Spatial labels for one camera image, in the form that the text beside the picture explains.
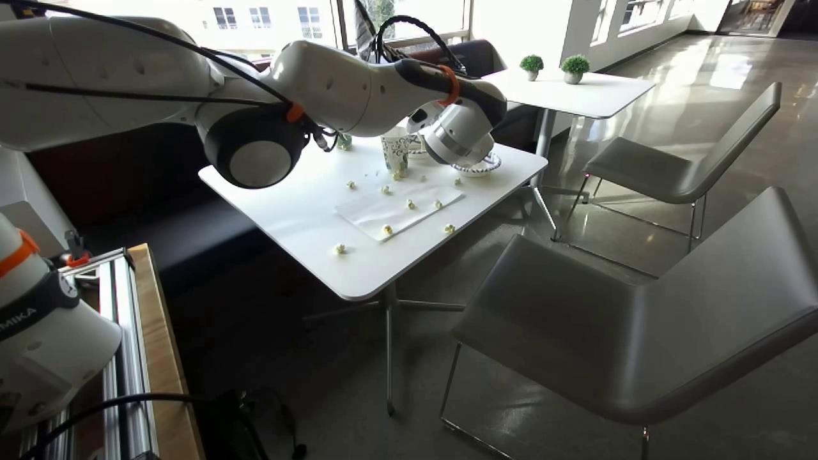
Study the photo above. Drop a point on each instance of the grey chair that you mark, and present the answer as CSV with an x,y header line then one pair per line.
x,y
680,180
645,350

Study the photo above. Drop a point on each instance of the patterned bowl near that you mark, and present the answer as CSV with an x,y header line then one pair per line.
x,y
482,167

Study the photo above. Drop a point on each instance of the small potted plant right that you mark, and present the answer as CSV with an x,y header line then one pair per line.
x,y
574,67

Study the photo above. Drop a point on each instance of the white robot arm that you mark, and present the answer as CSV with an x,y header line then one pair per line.
x,y
32,287

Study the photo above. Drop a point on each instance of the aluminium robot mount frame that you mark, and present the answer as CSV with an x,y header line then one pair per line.
x,y
100,357

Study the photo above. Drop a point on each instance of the grey chair near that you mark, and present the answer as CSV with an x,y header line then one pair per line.
x,y
645,350

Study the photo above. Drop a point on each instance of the white square table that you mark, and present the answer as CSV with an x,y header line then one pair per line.
x,y
300,218

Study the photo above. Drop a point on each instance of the grey chair far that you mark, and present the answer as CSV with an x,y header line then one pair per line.
x,y
680,180

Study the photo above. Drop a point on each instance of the small potted plant left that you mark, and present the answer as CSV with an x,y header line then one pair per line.
x,y
534,63

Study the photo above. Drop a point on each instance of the small potted plant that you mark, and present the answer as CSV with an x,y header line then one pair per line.
x,y
534,63
574,67

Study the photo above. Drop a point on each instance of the white paper napkin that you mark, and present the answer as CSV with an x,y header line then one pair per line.
x,y
388,209

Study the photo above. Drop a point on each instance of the dark bench sofa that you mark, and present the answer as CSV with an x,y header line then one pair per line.
x,y
130,194

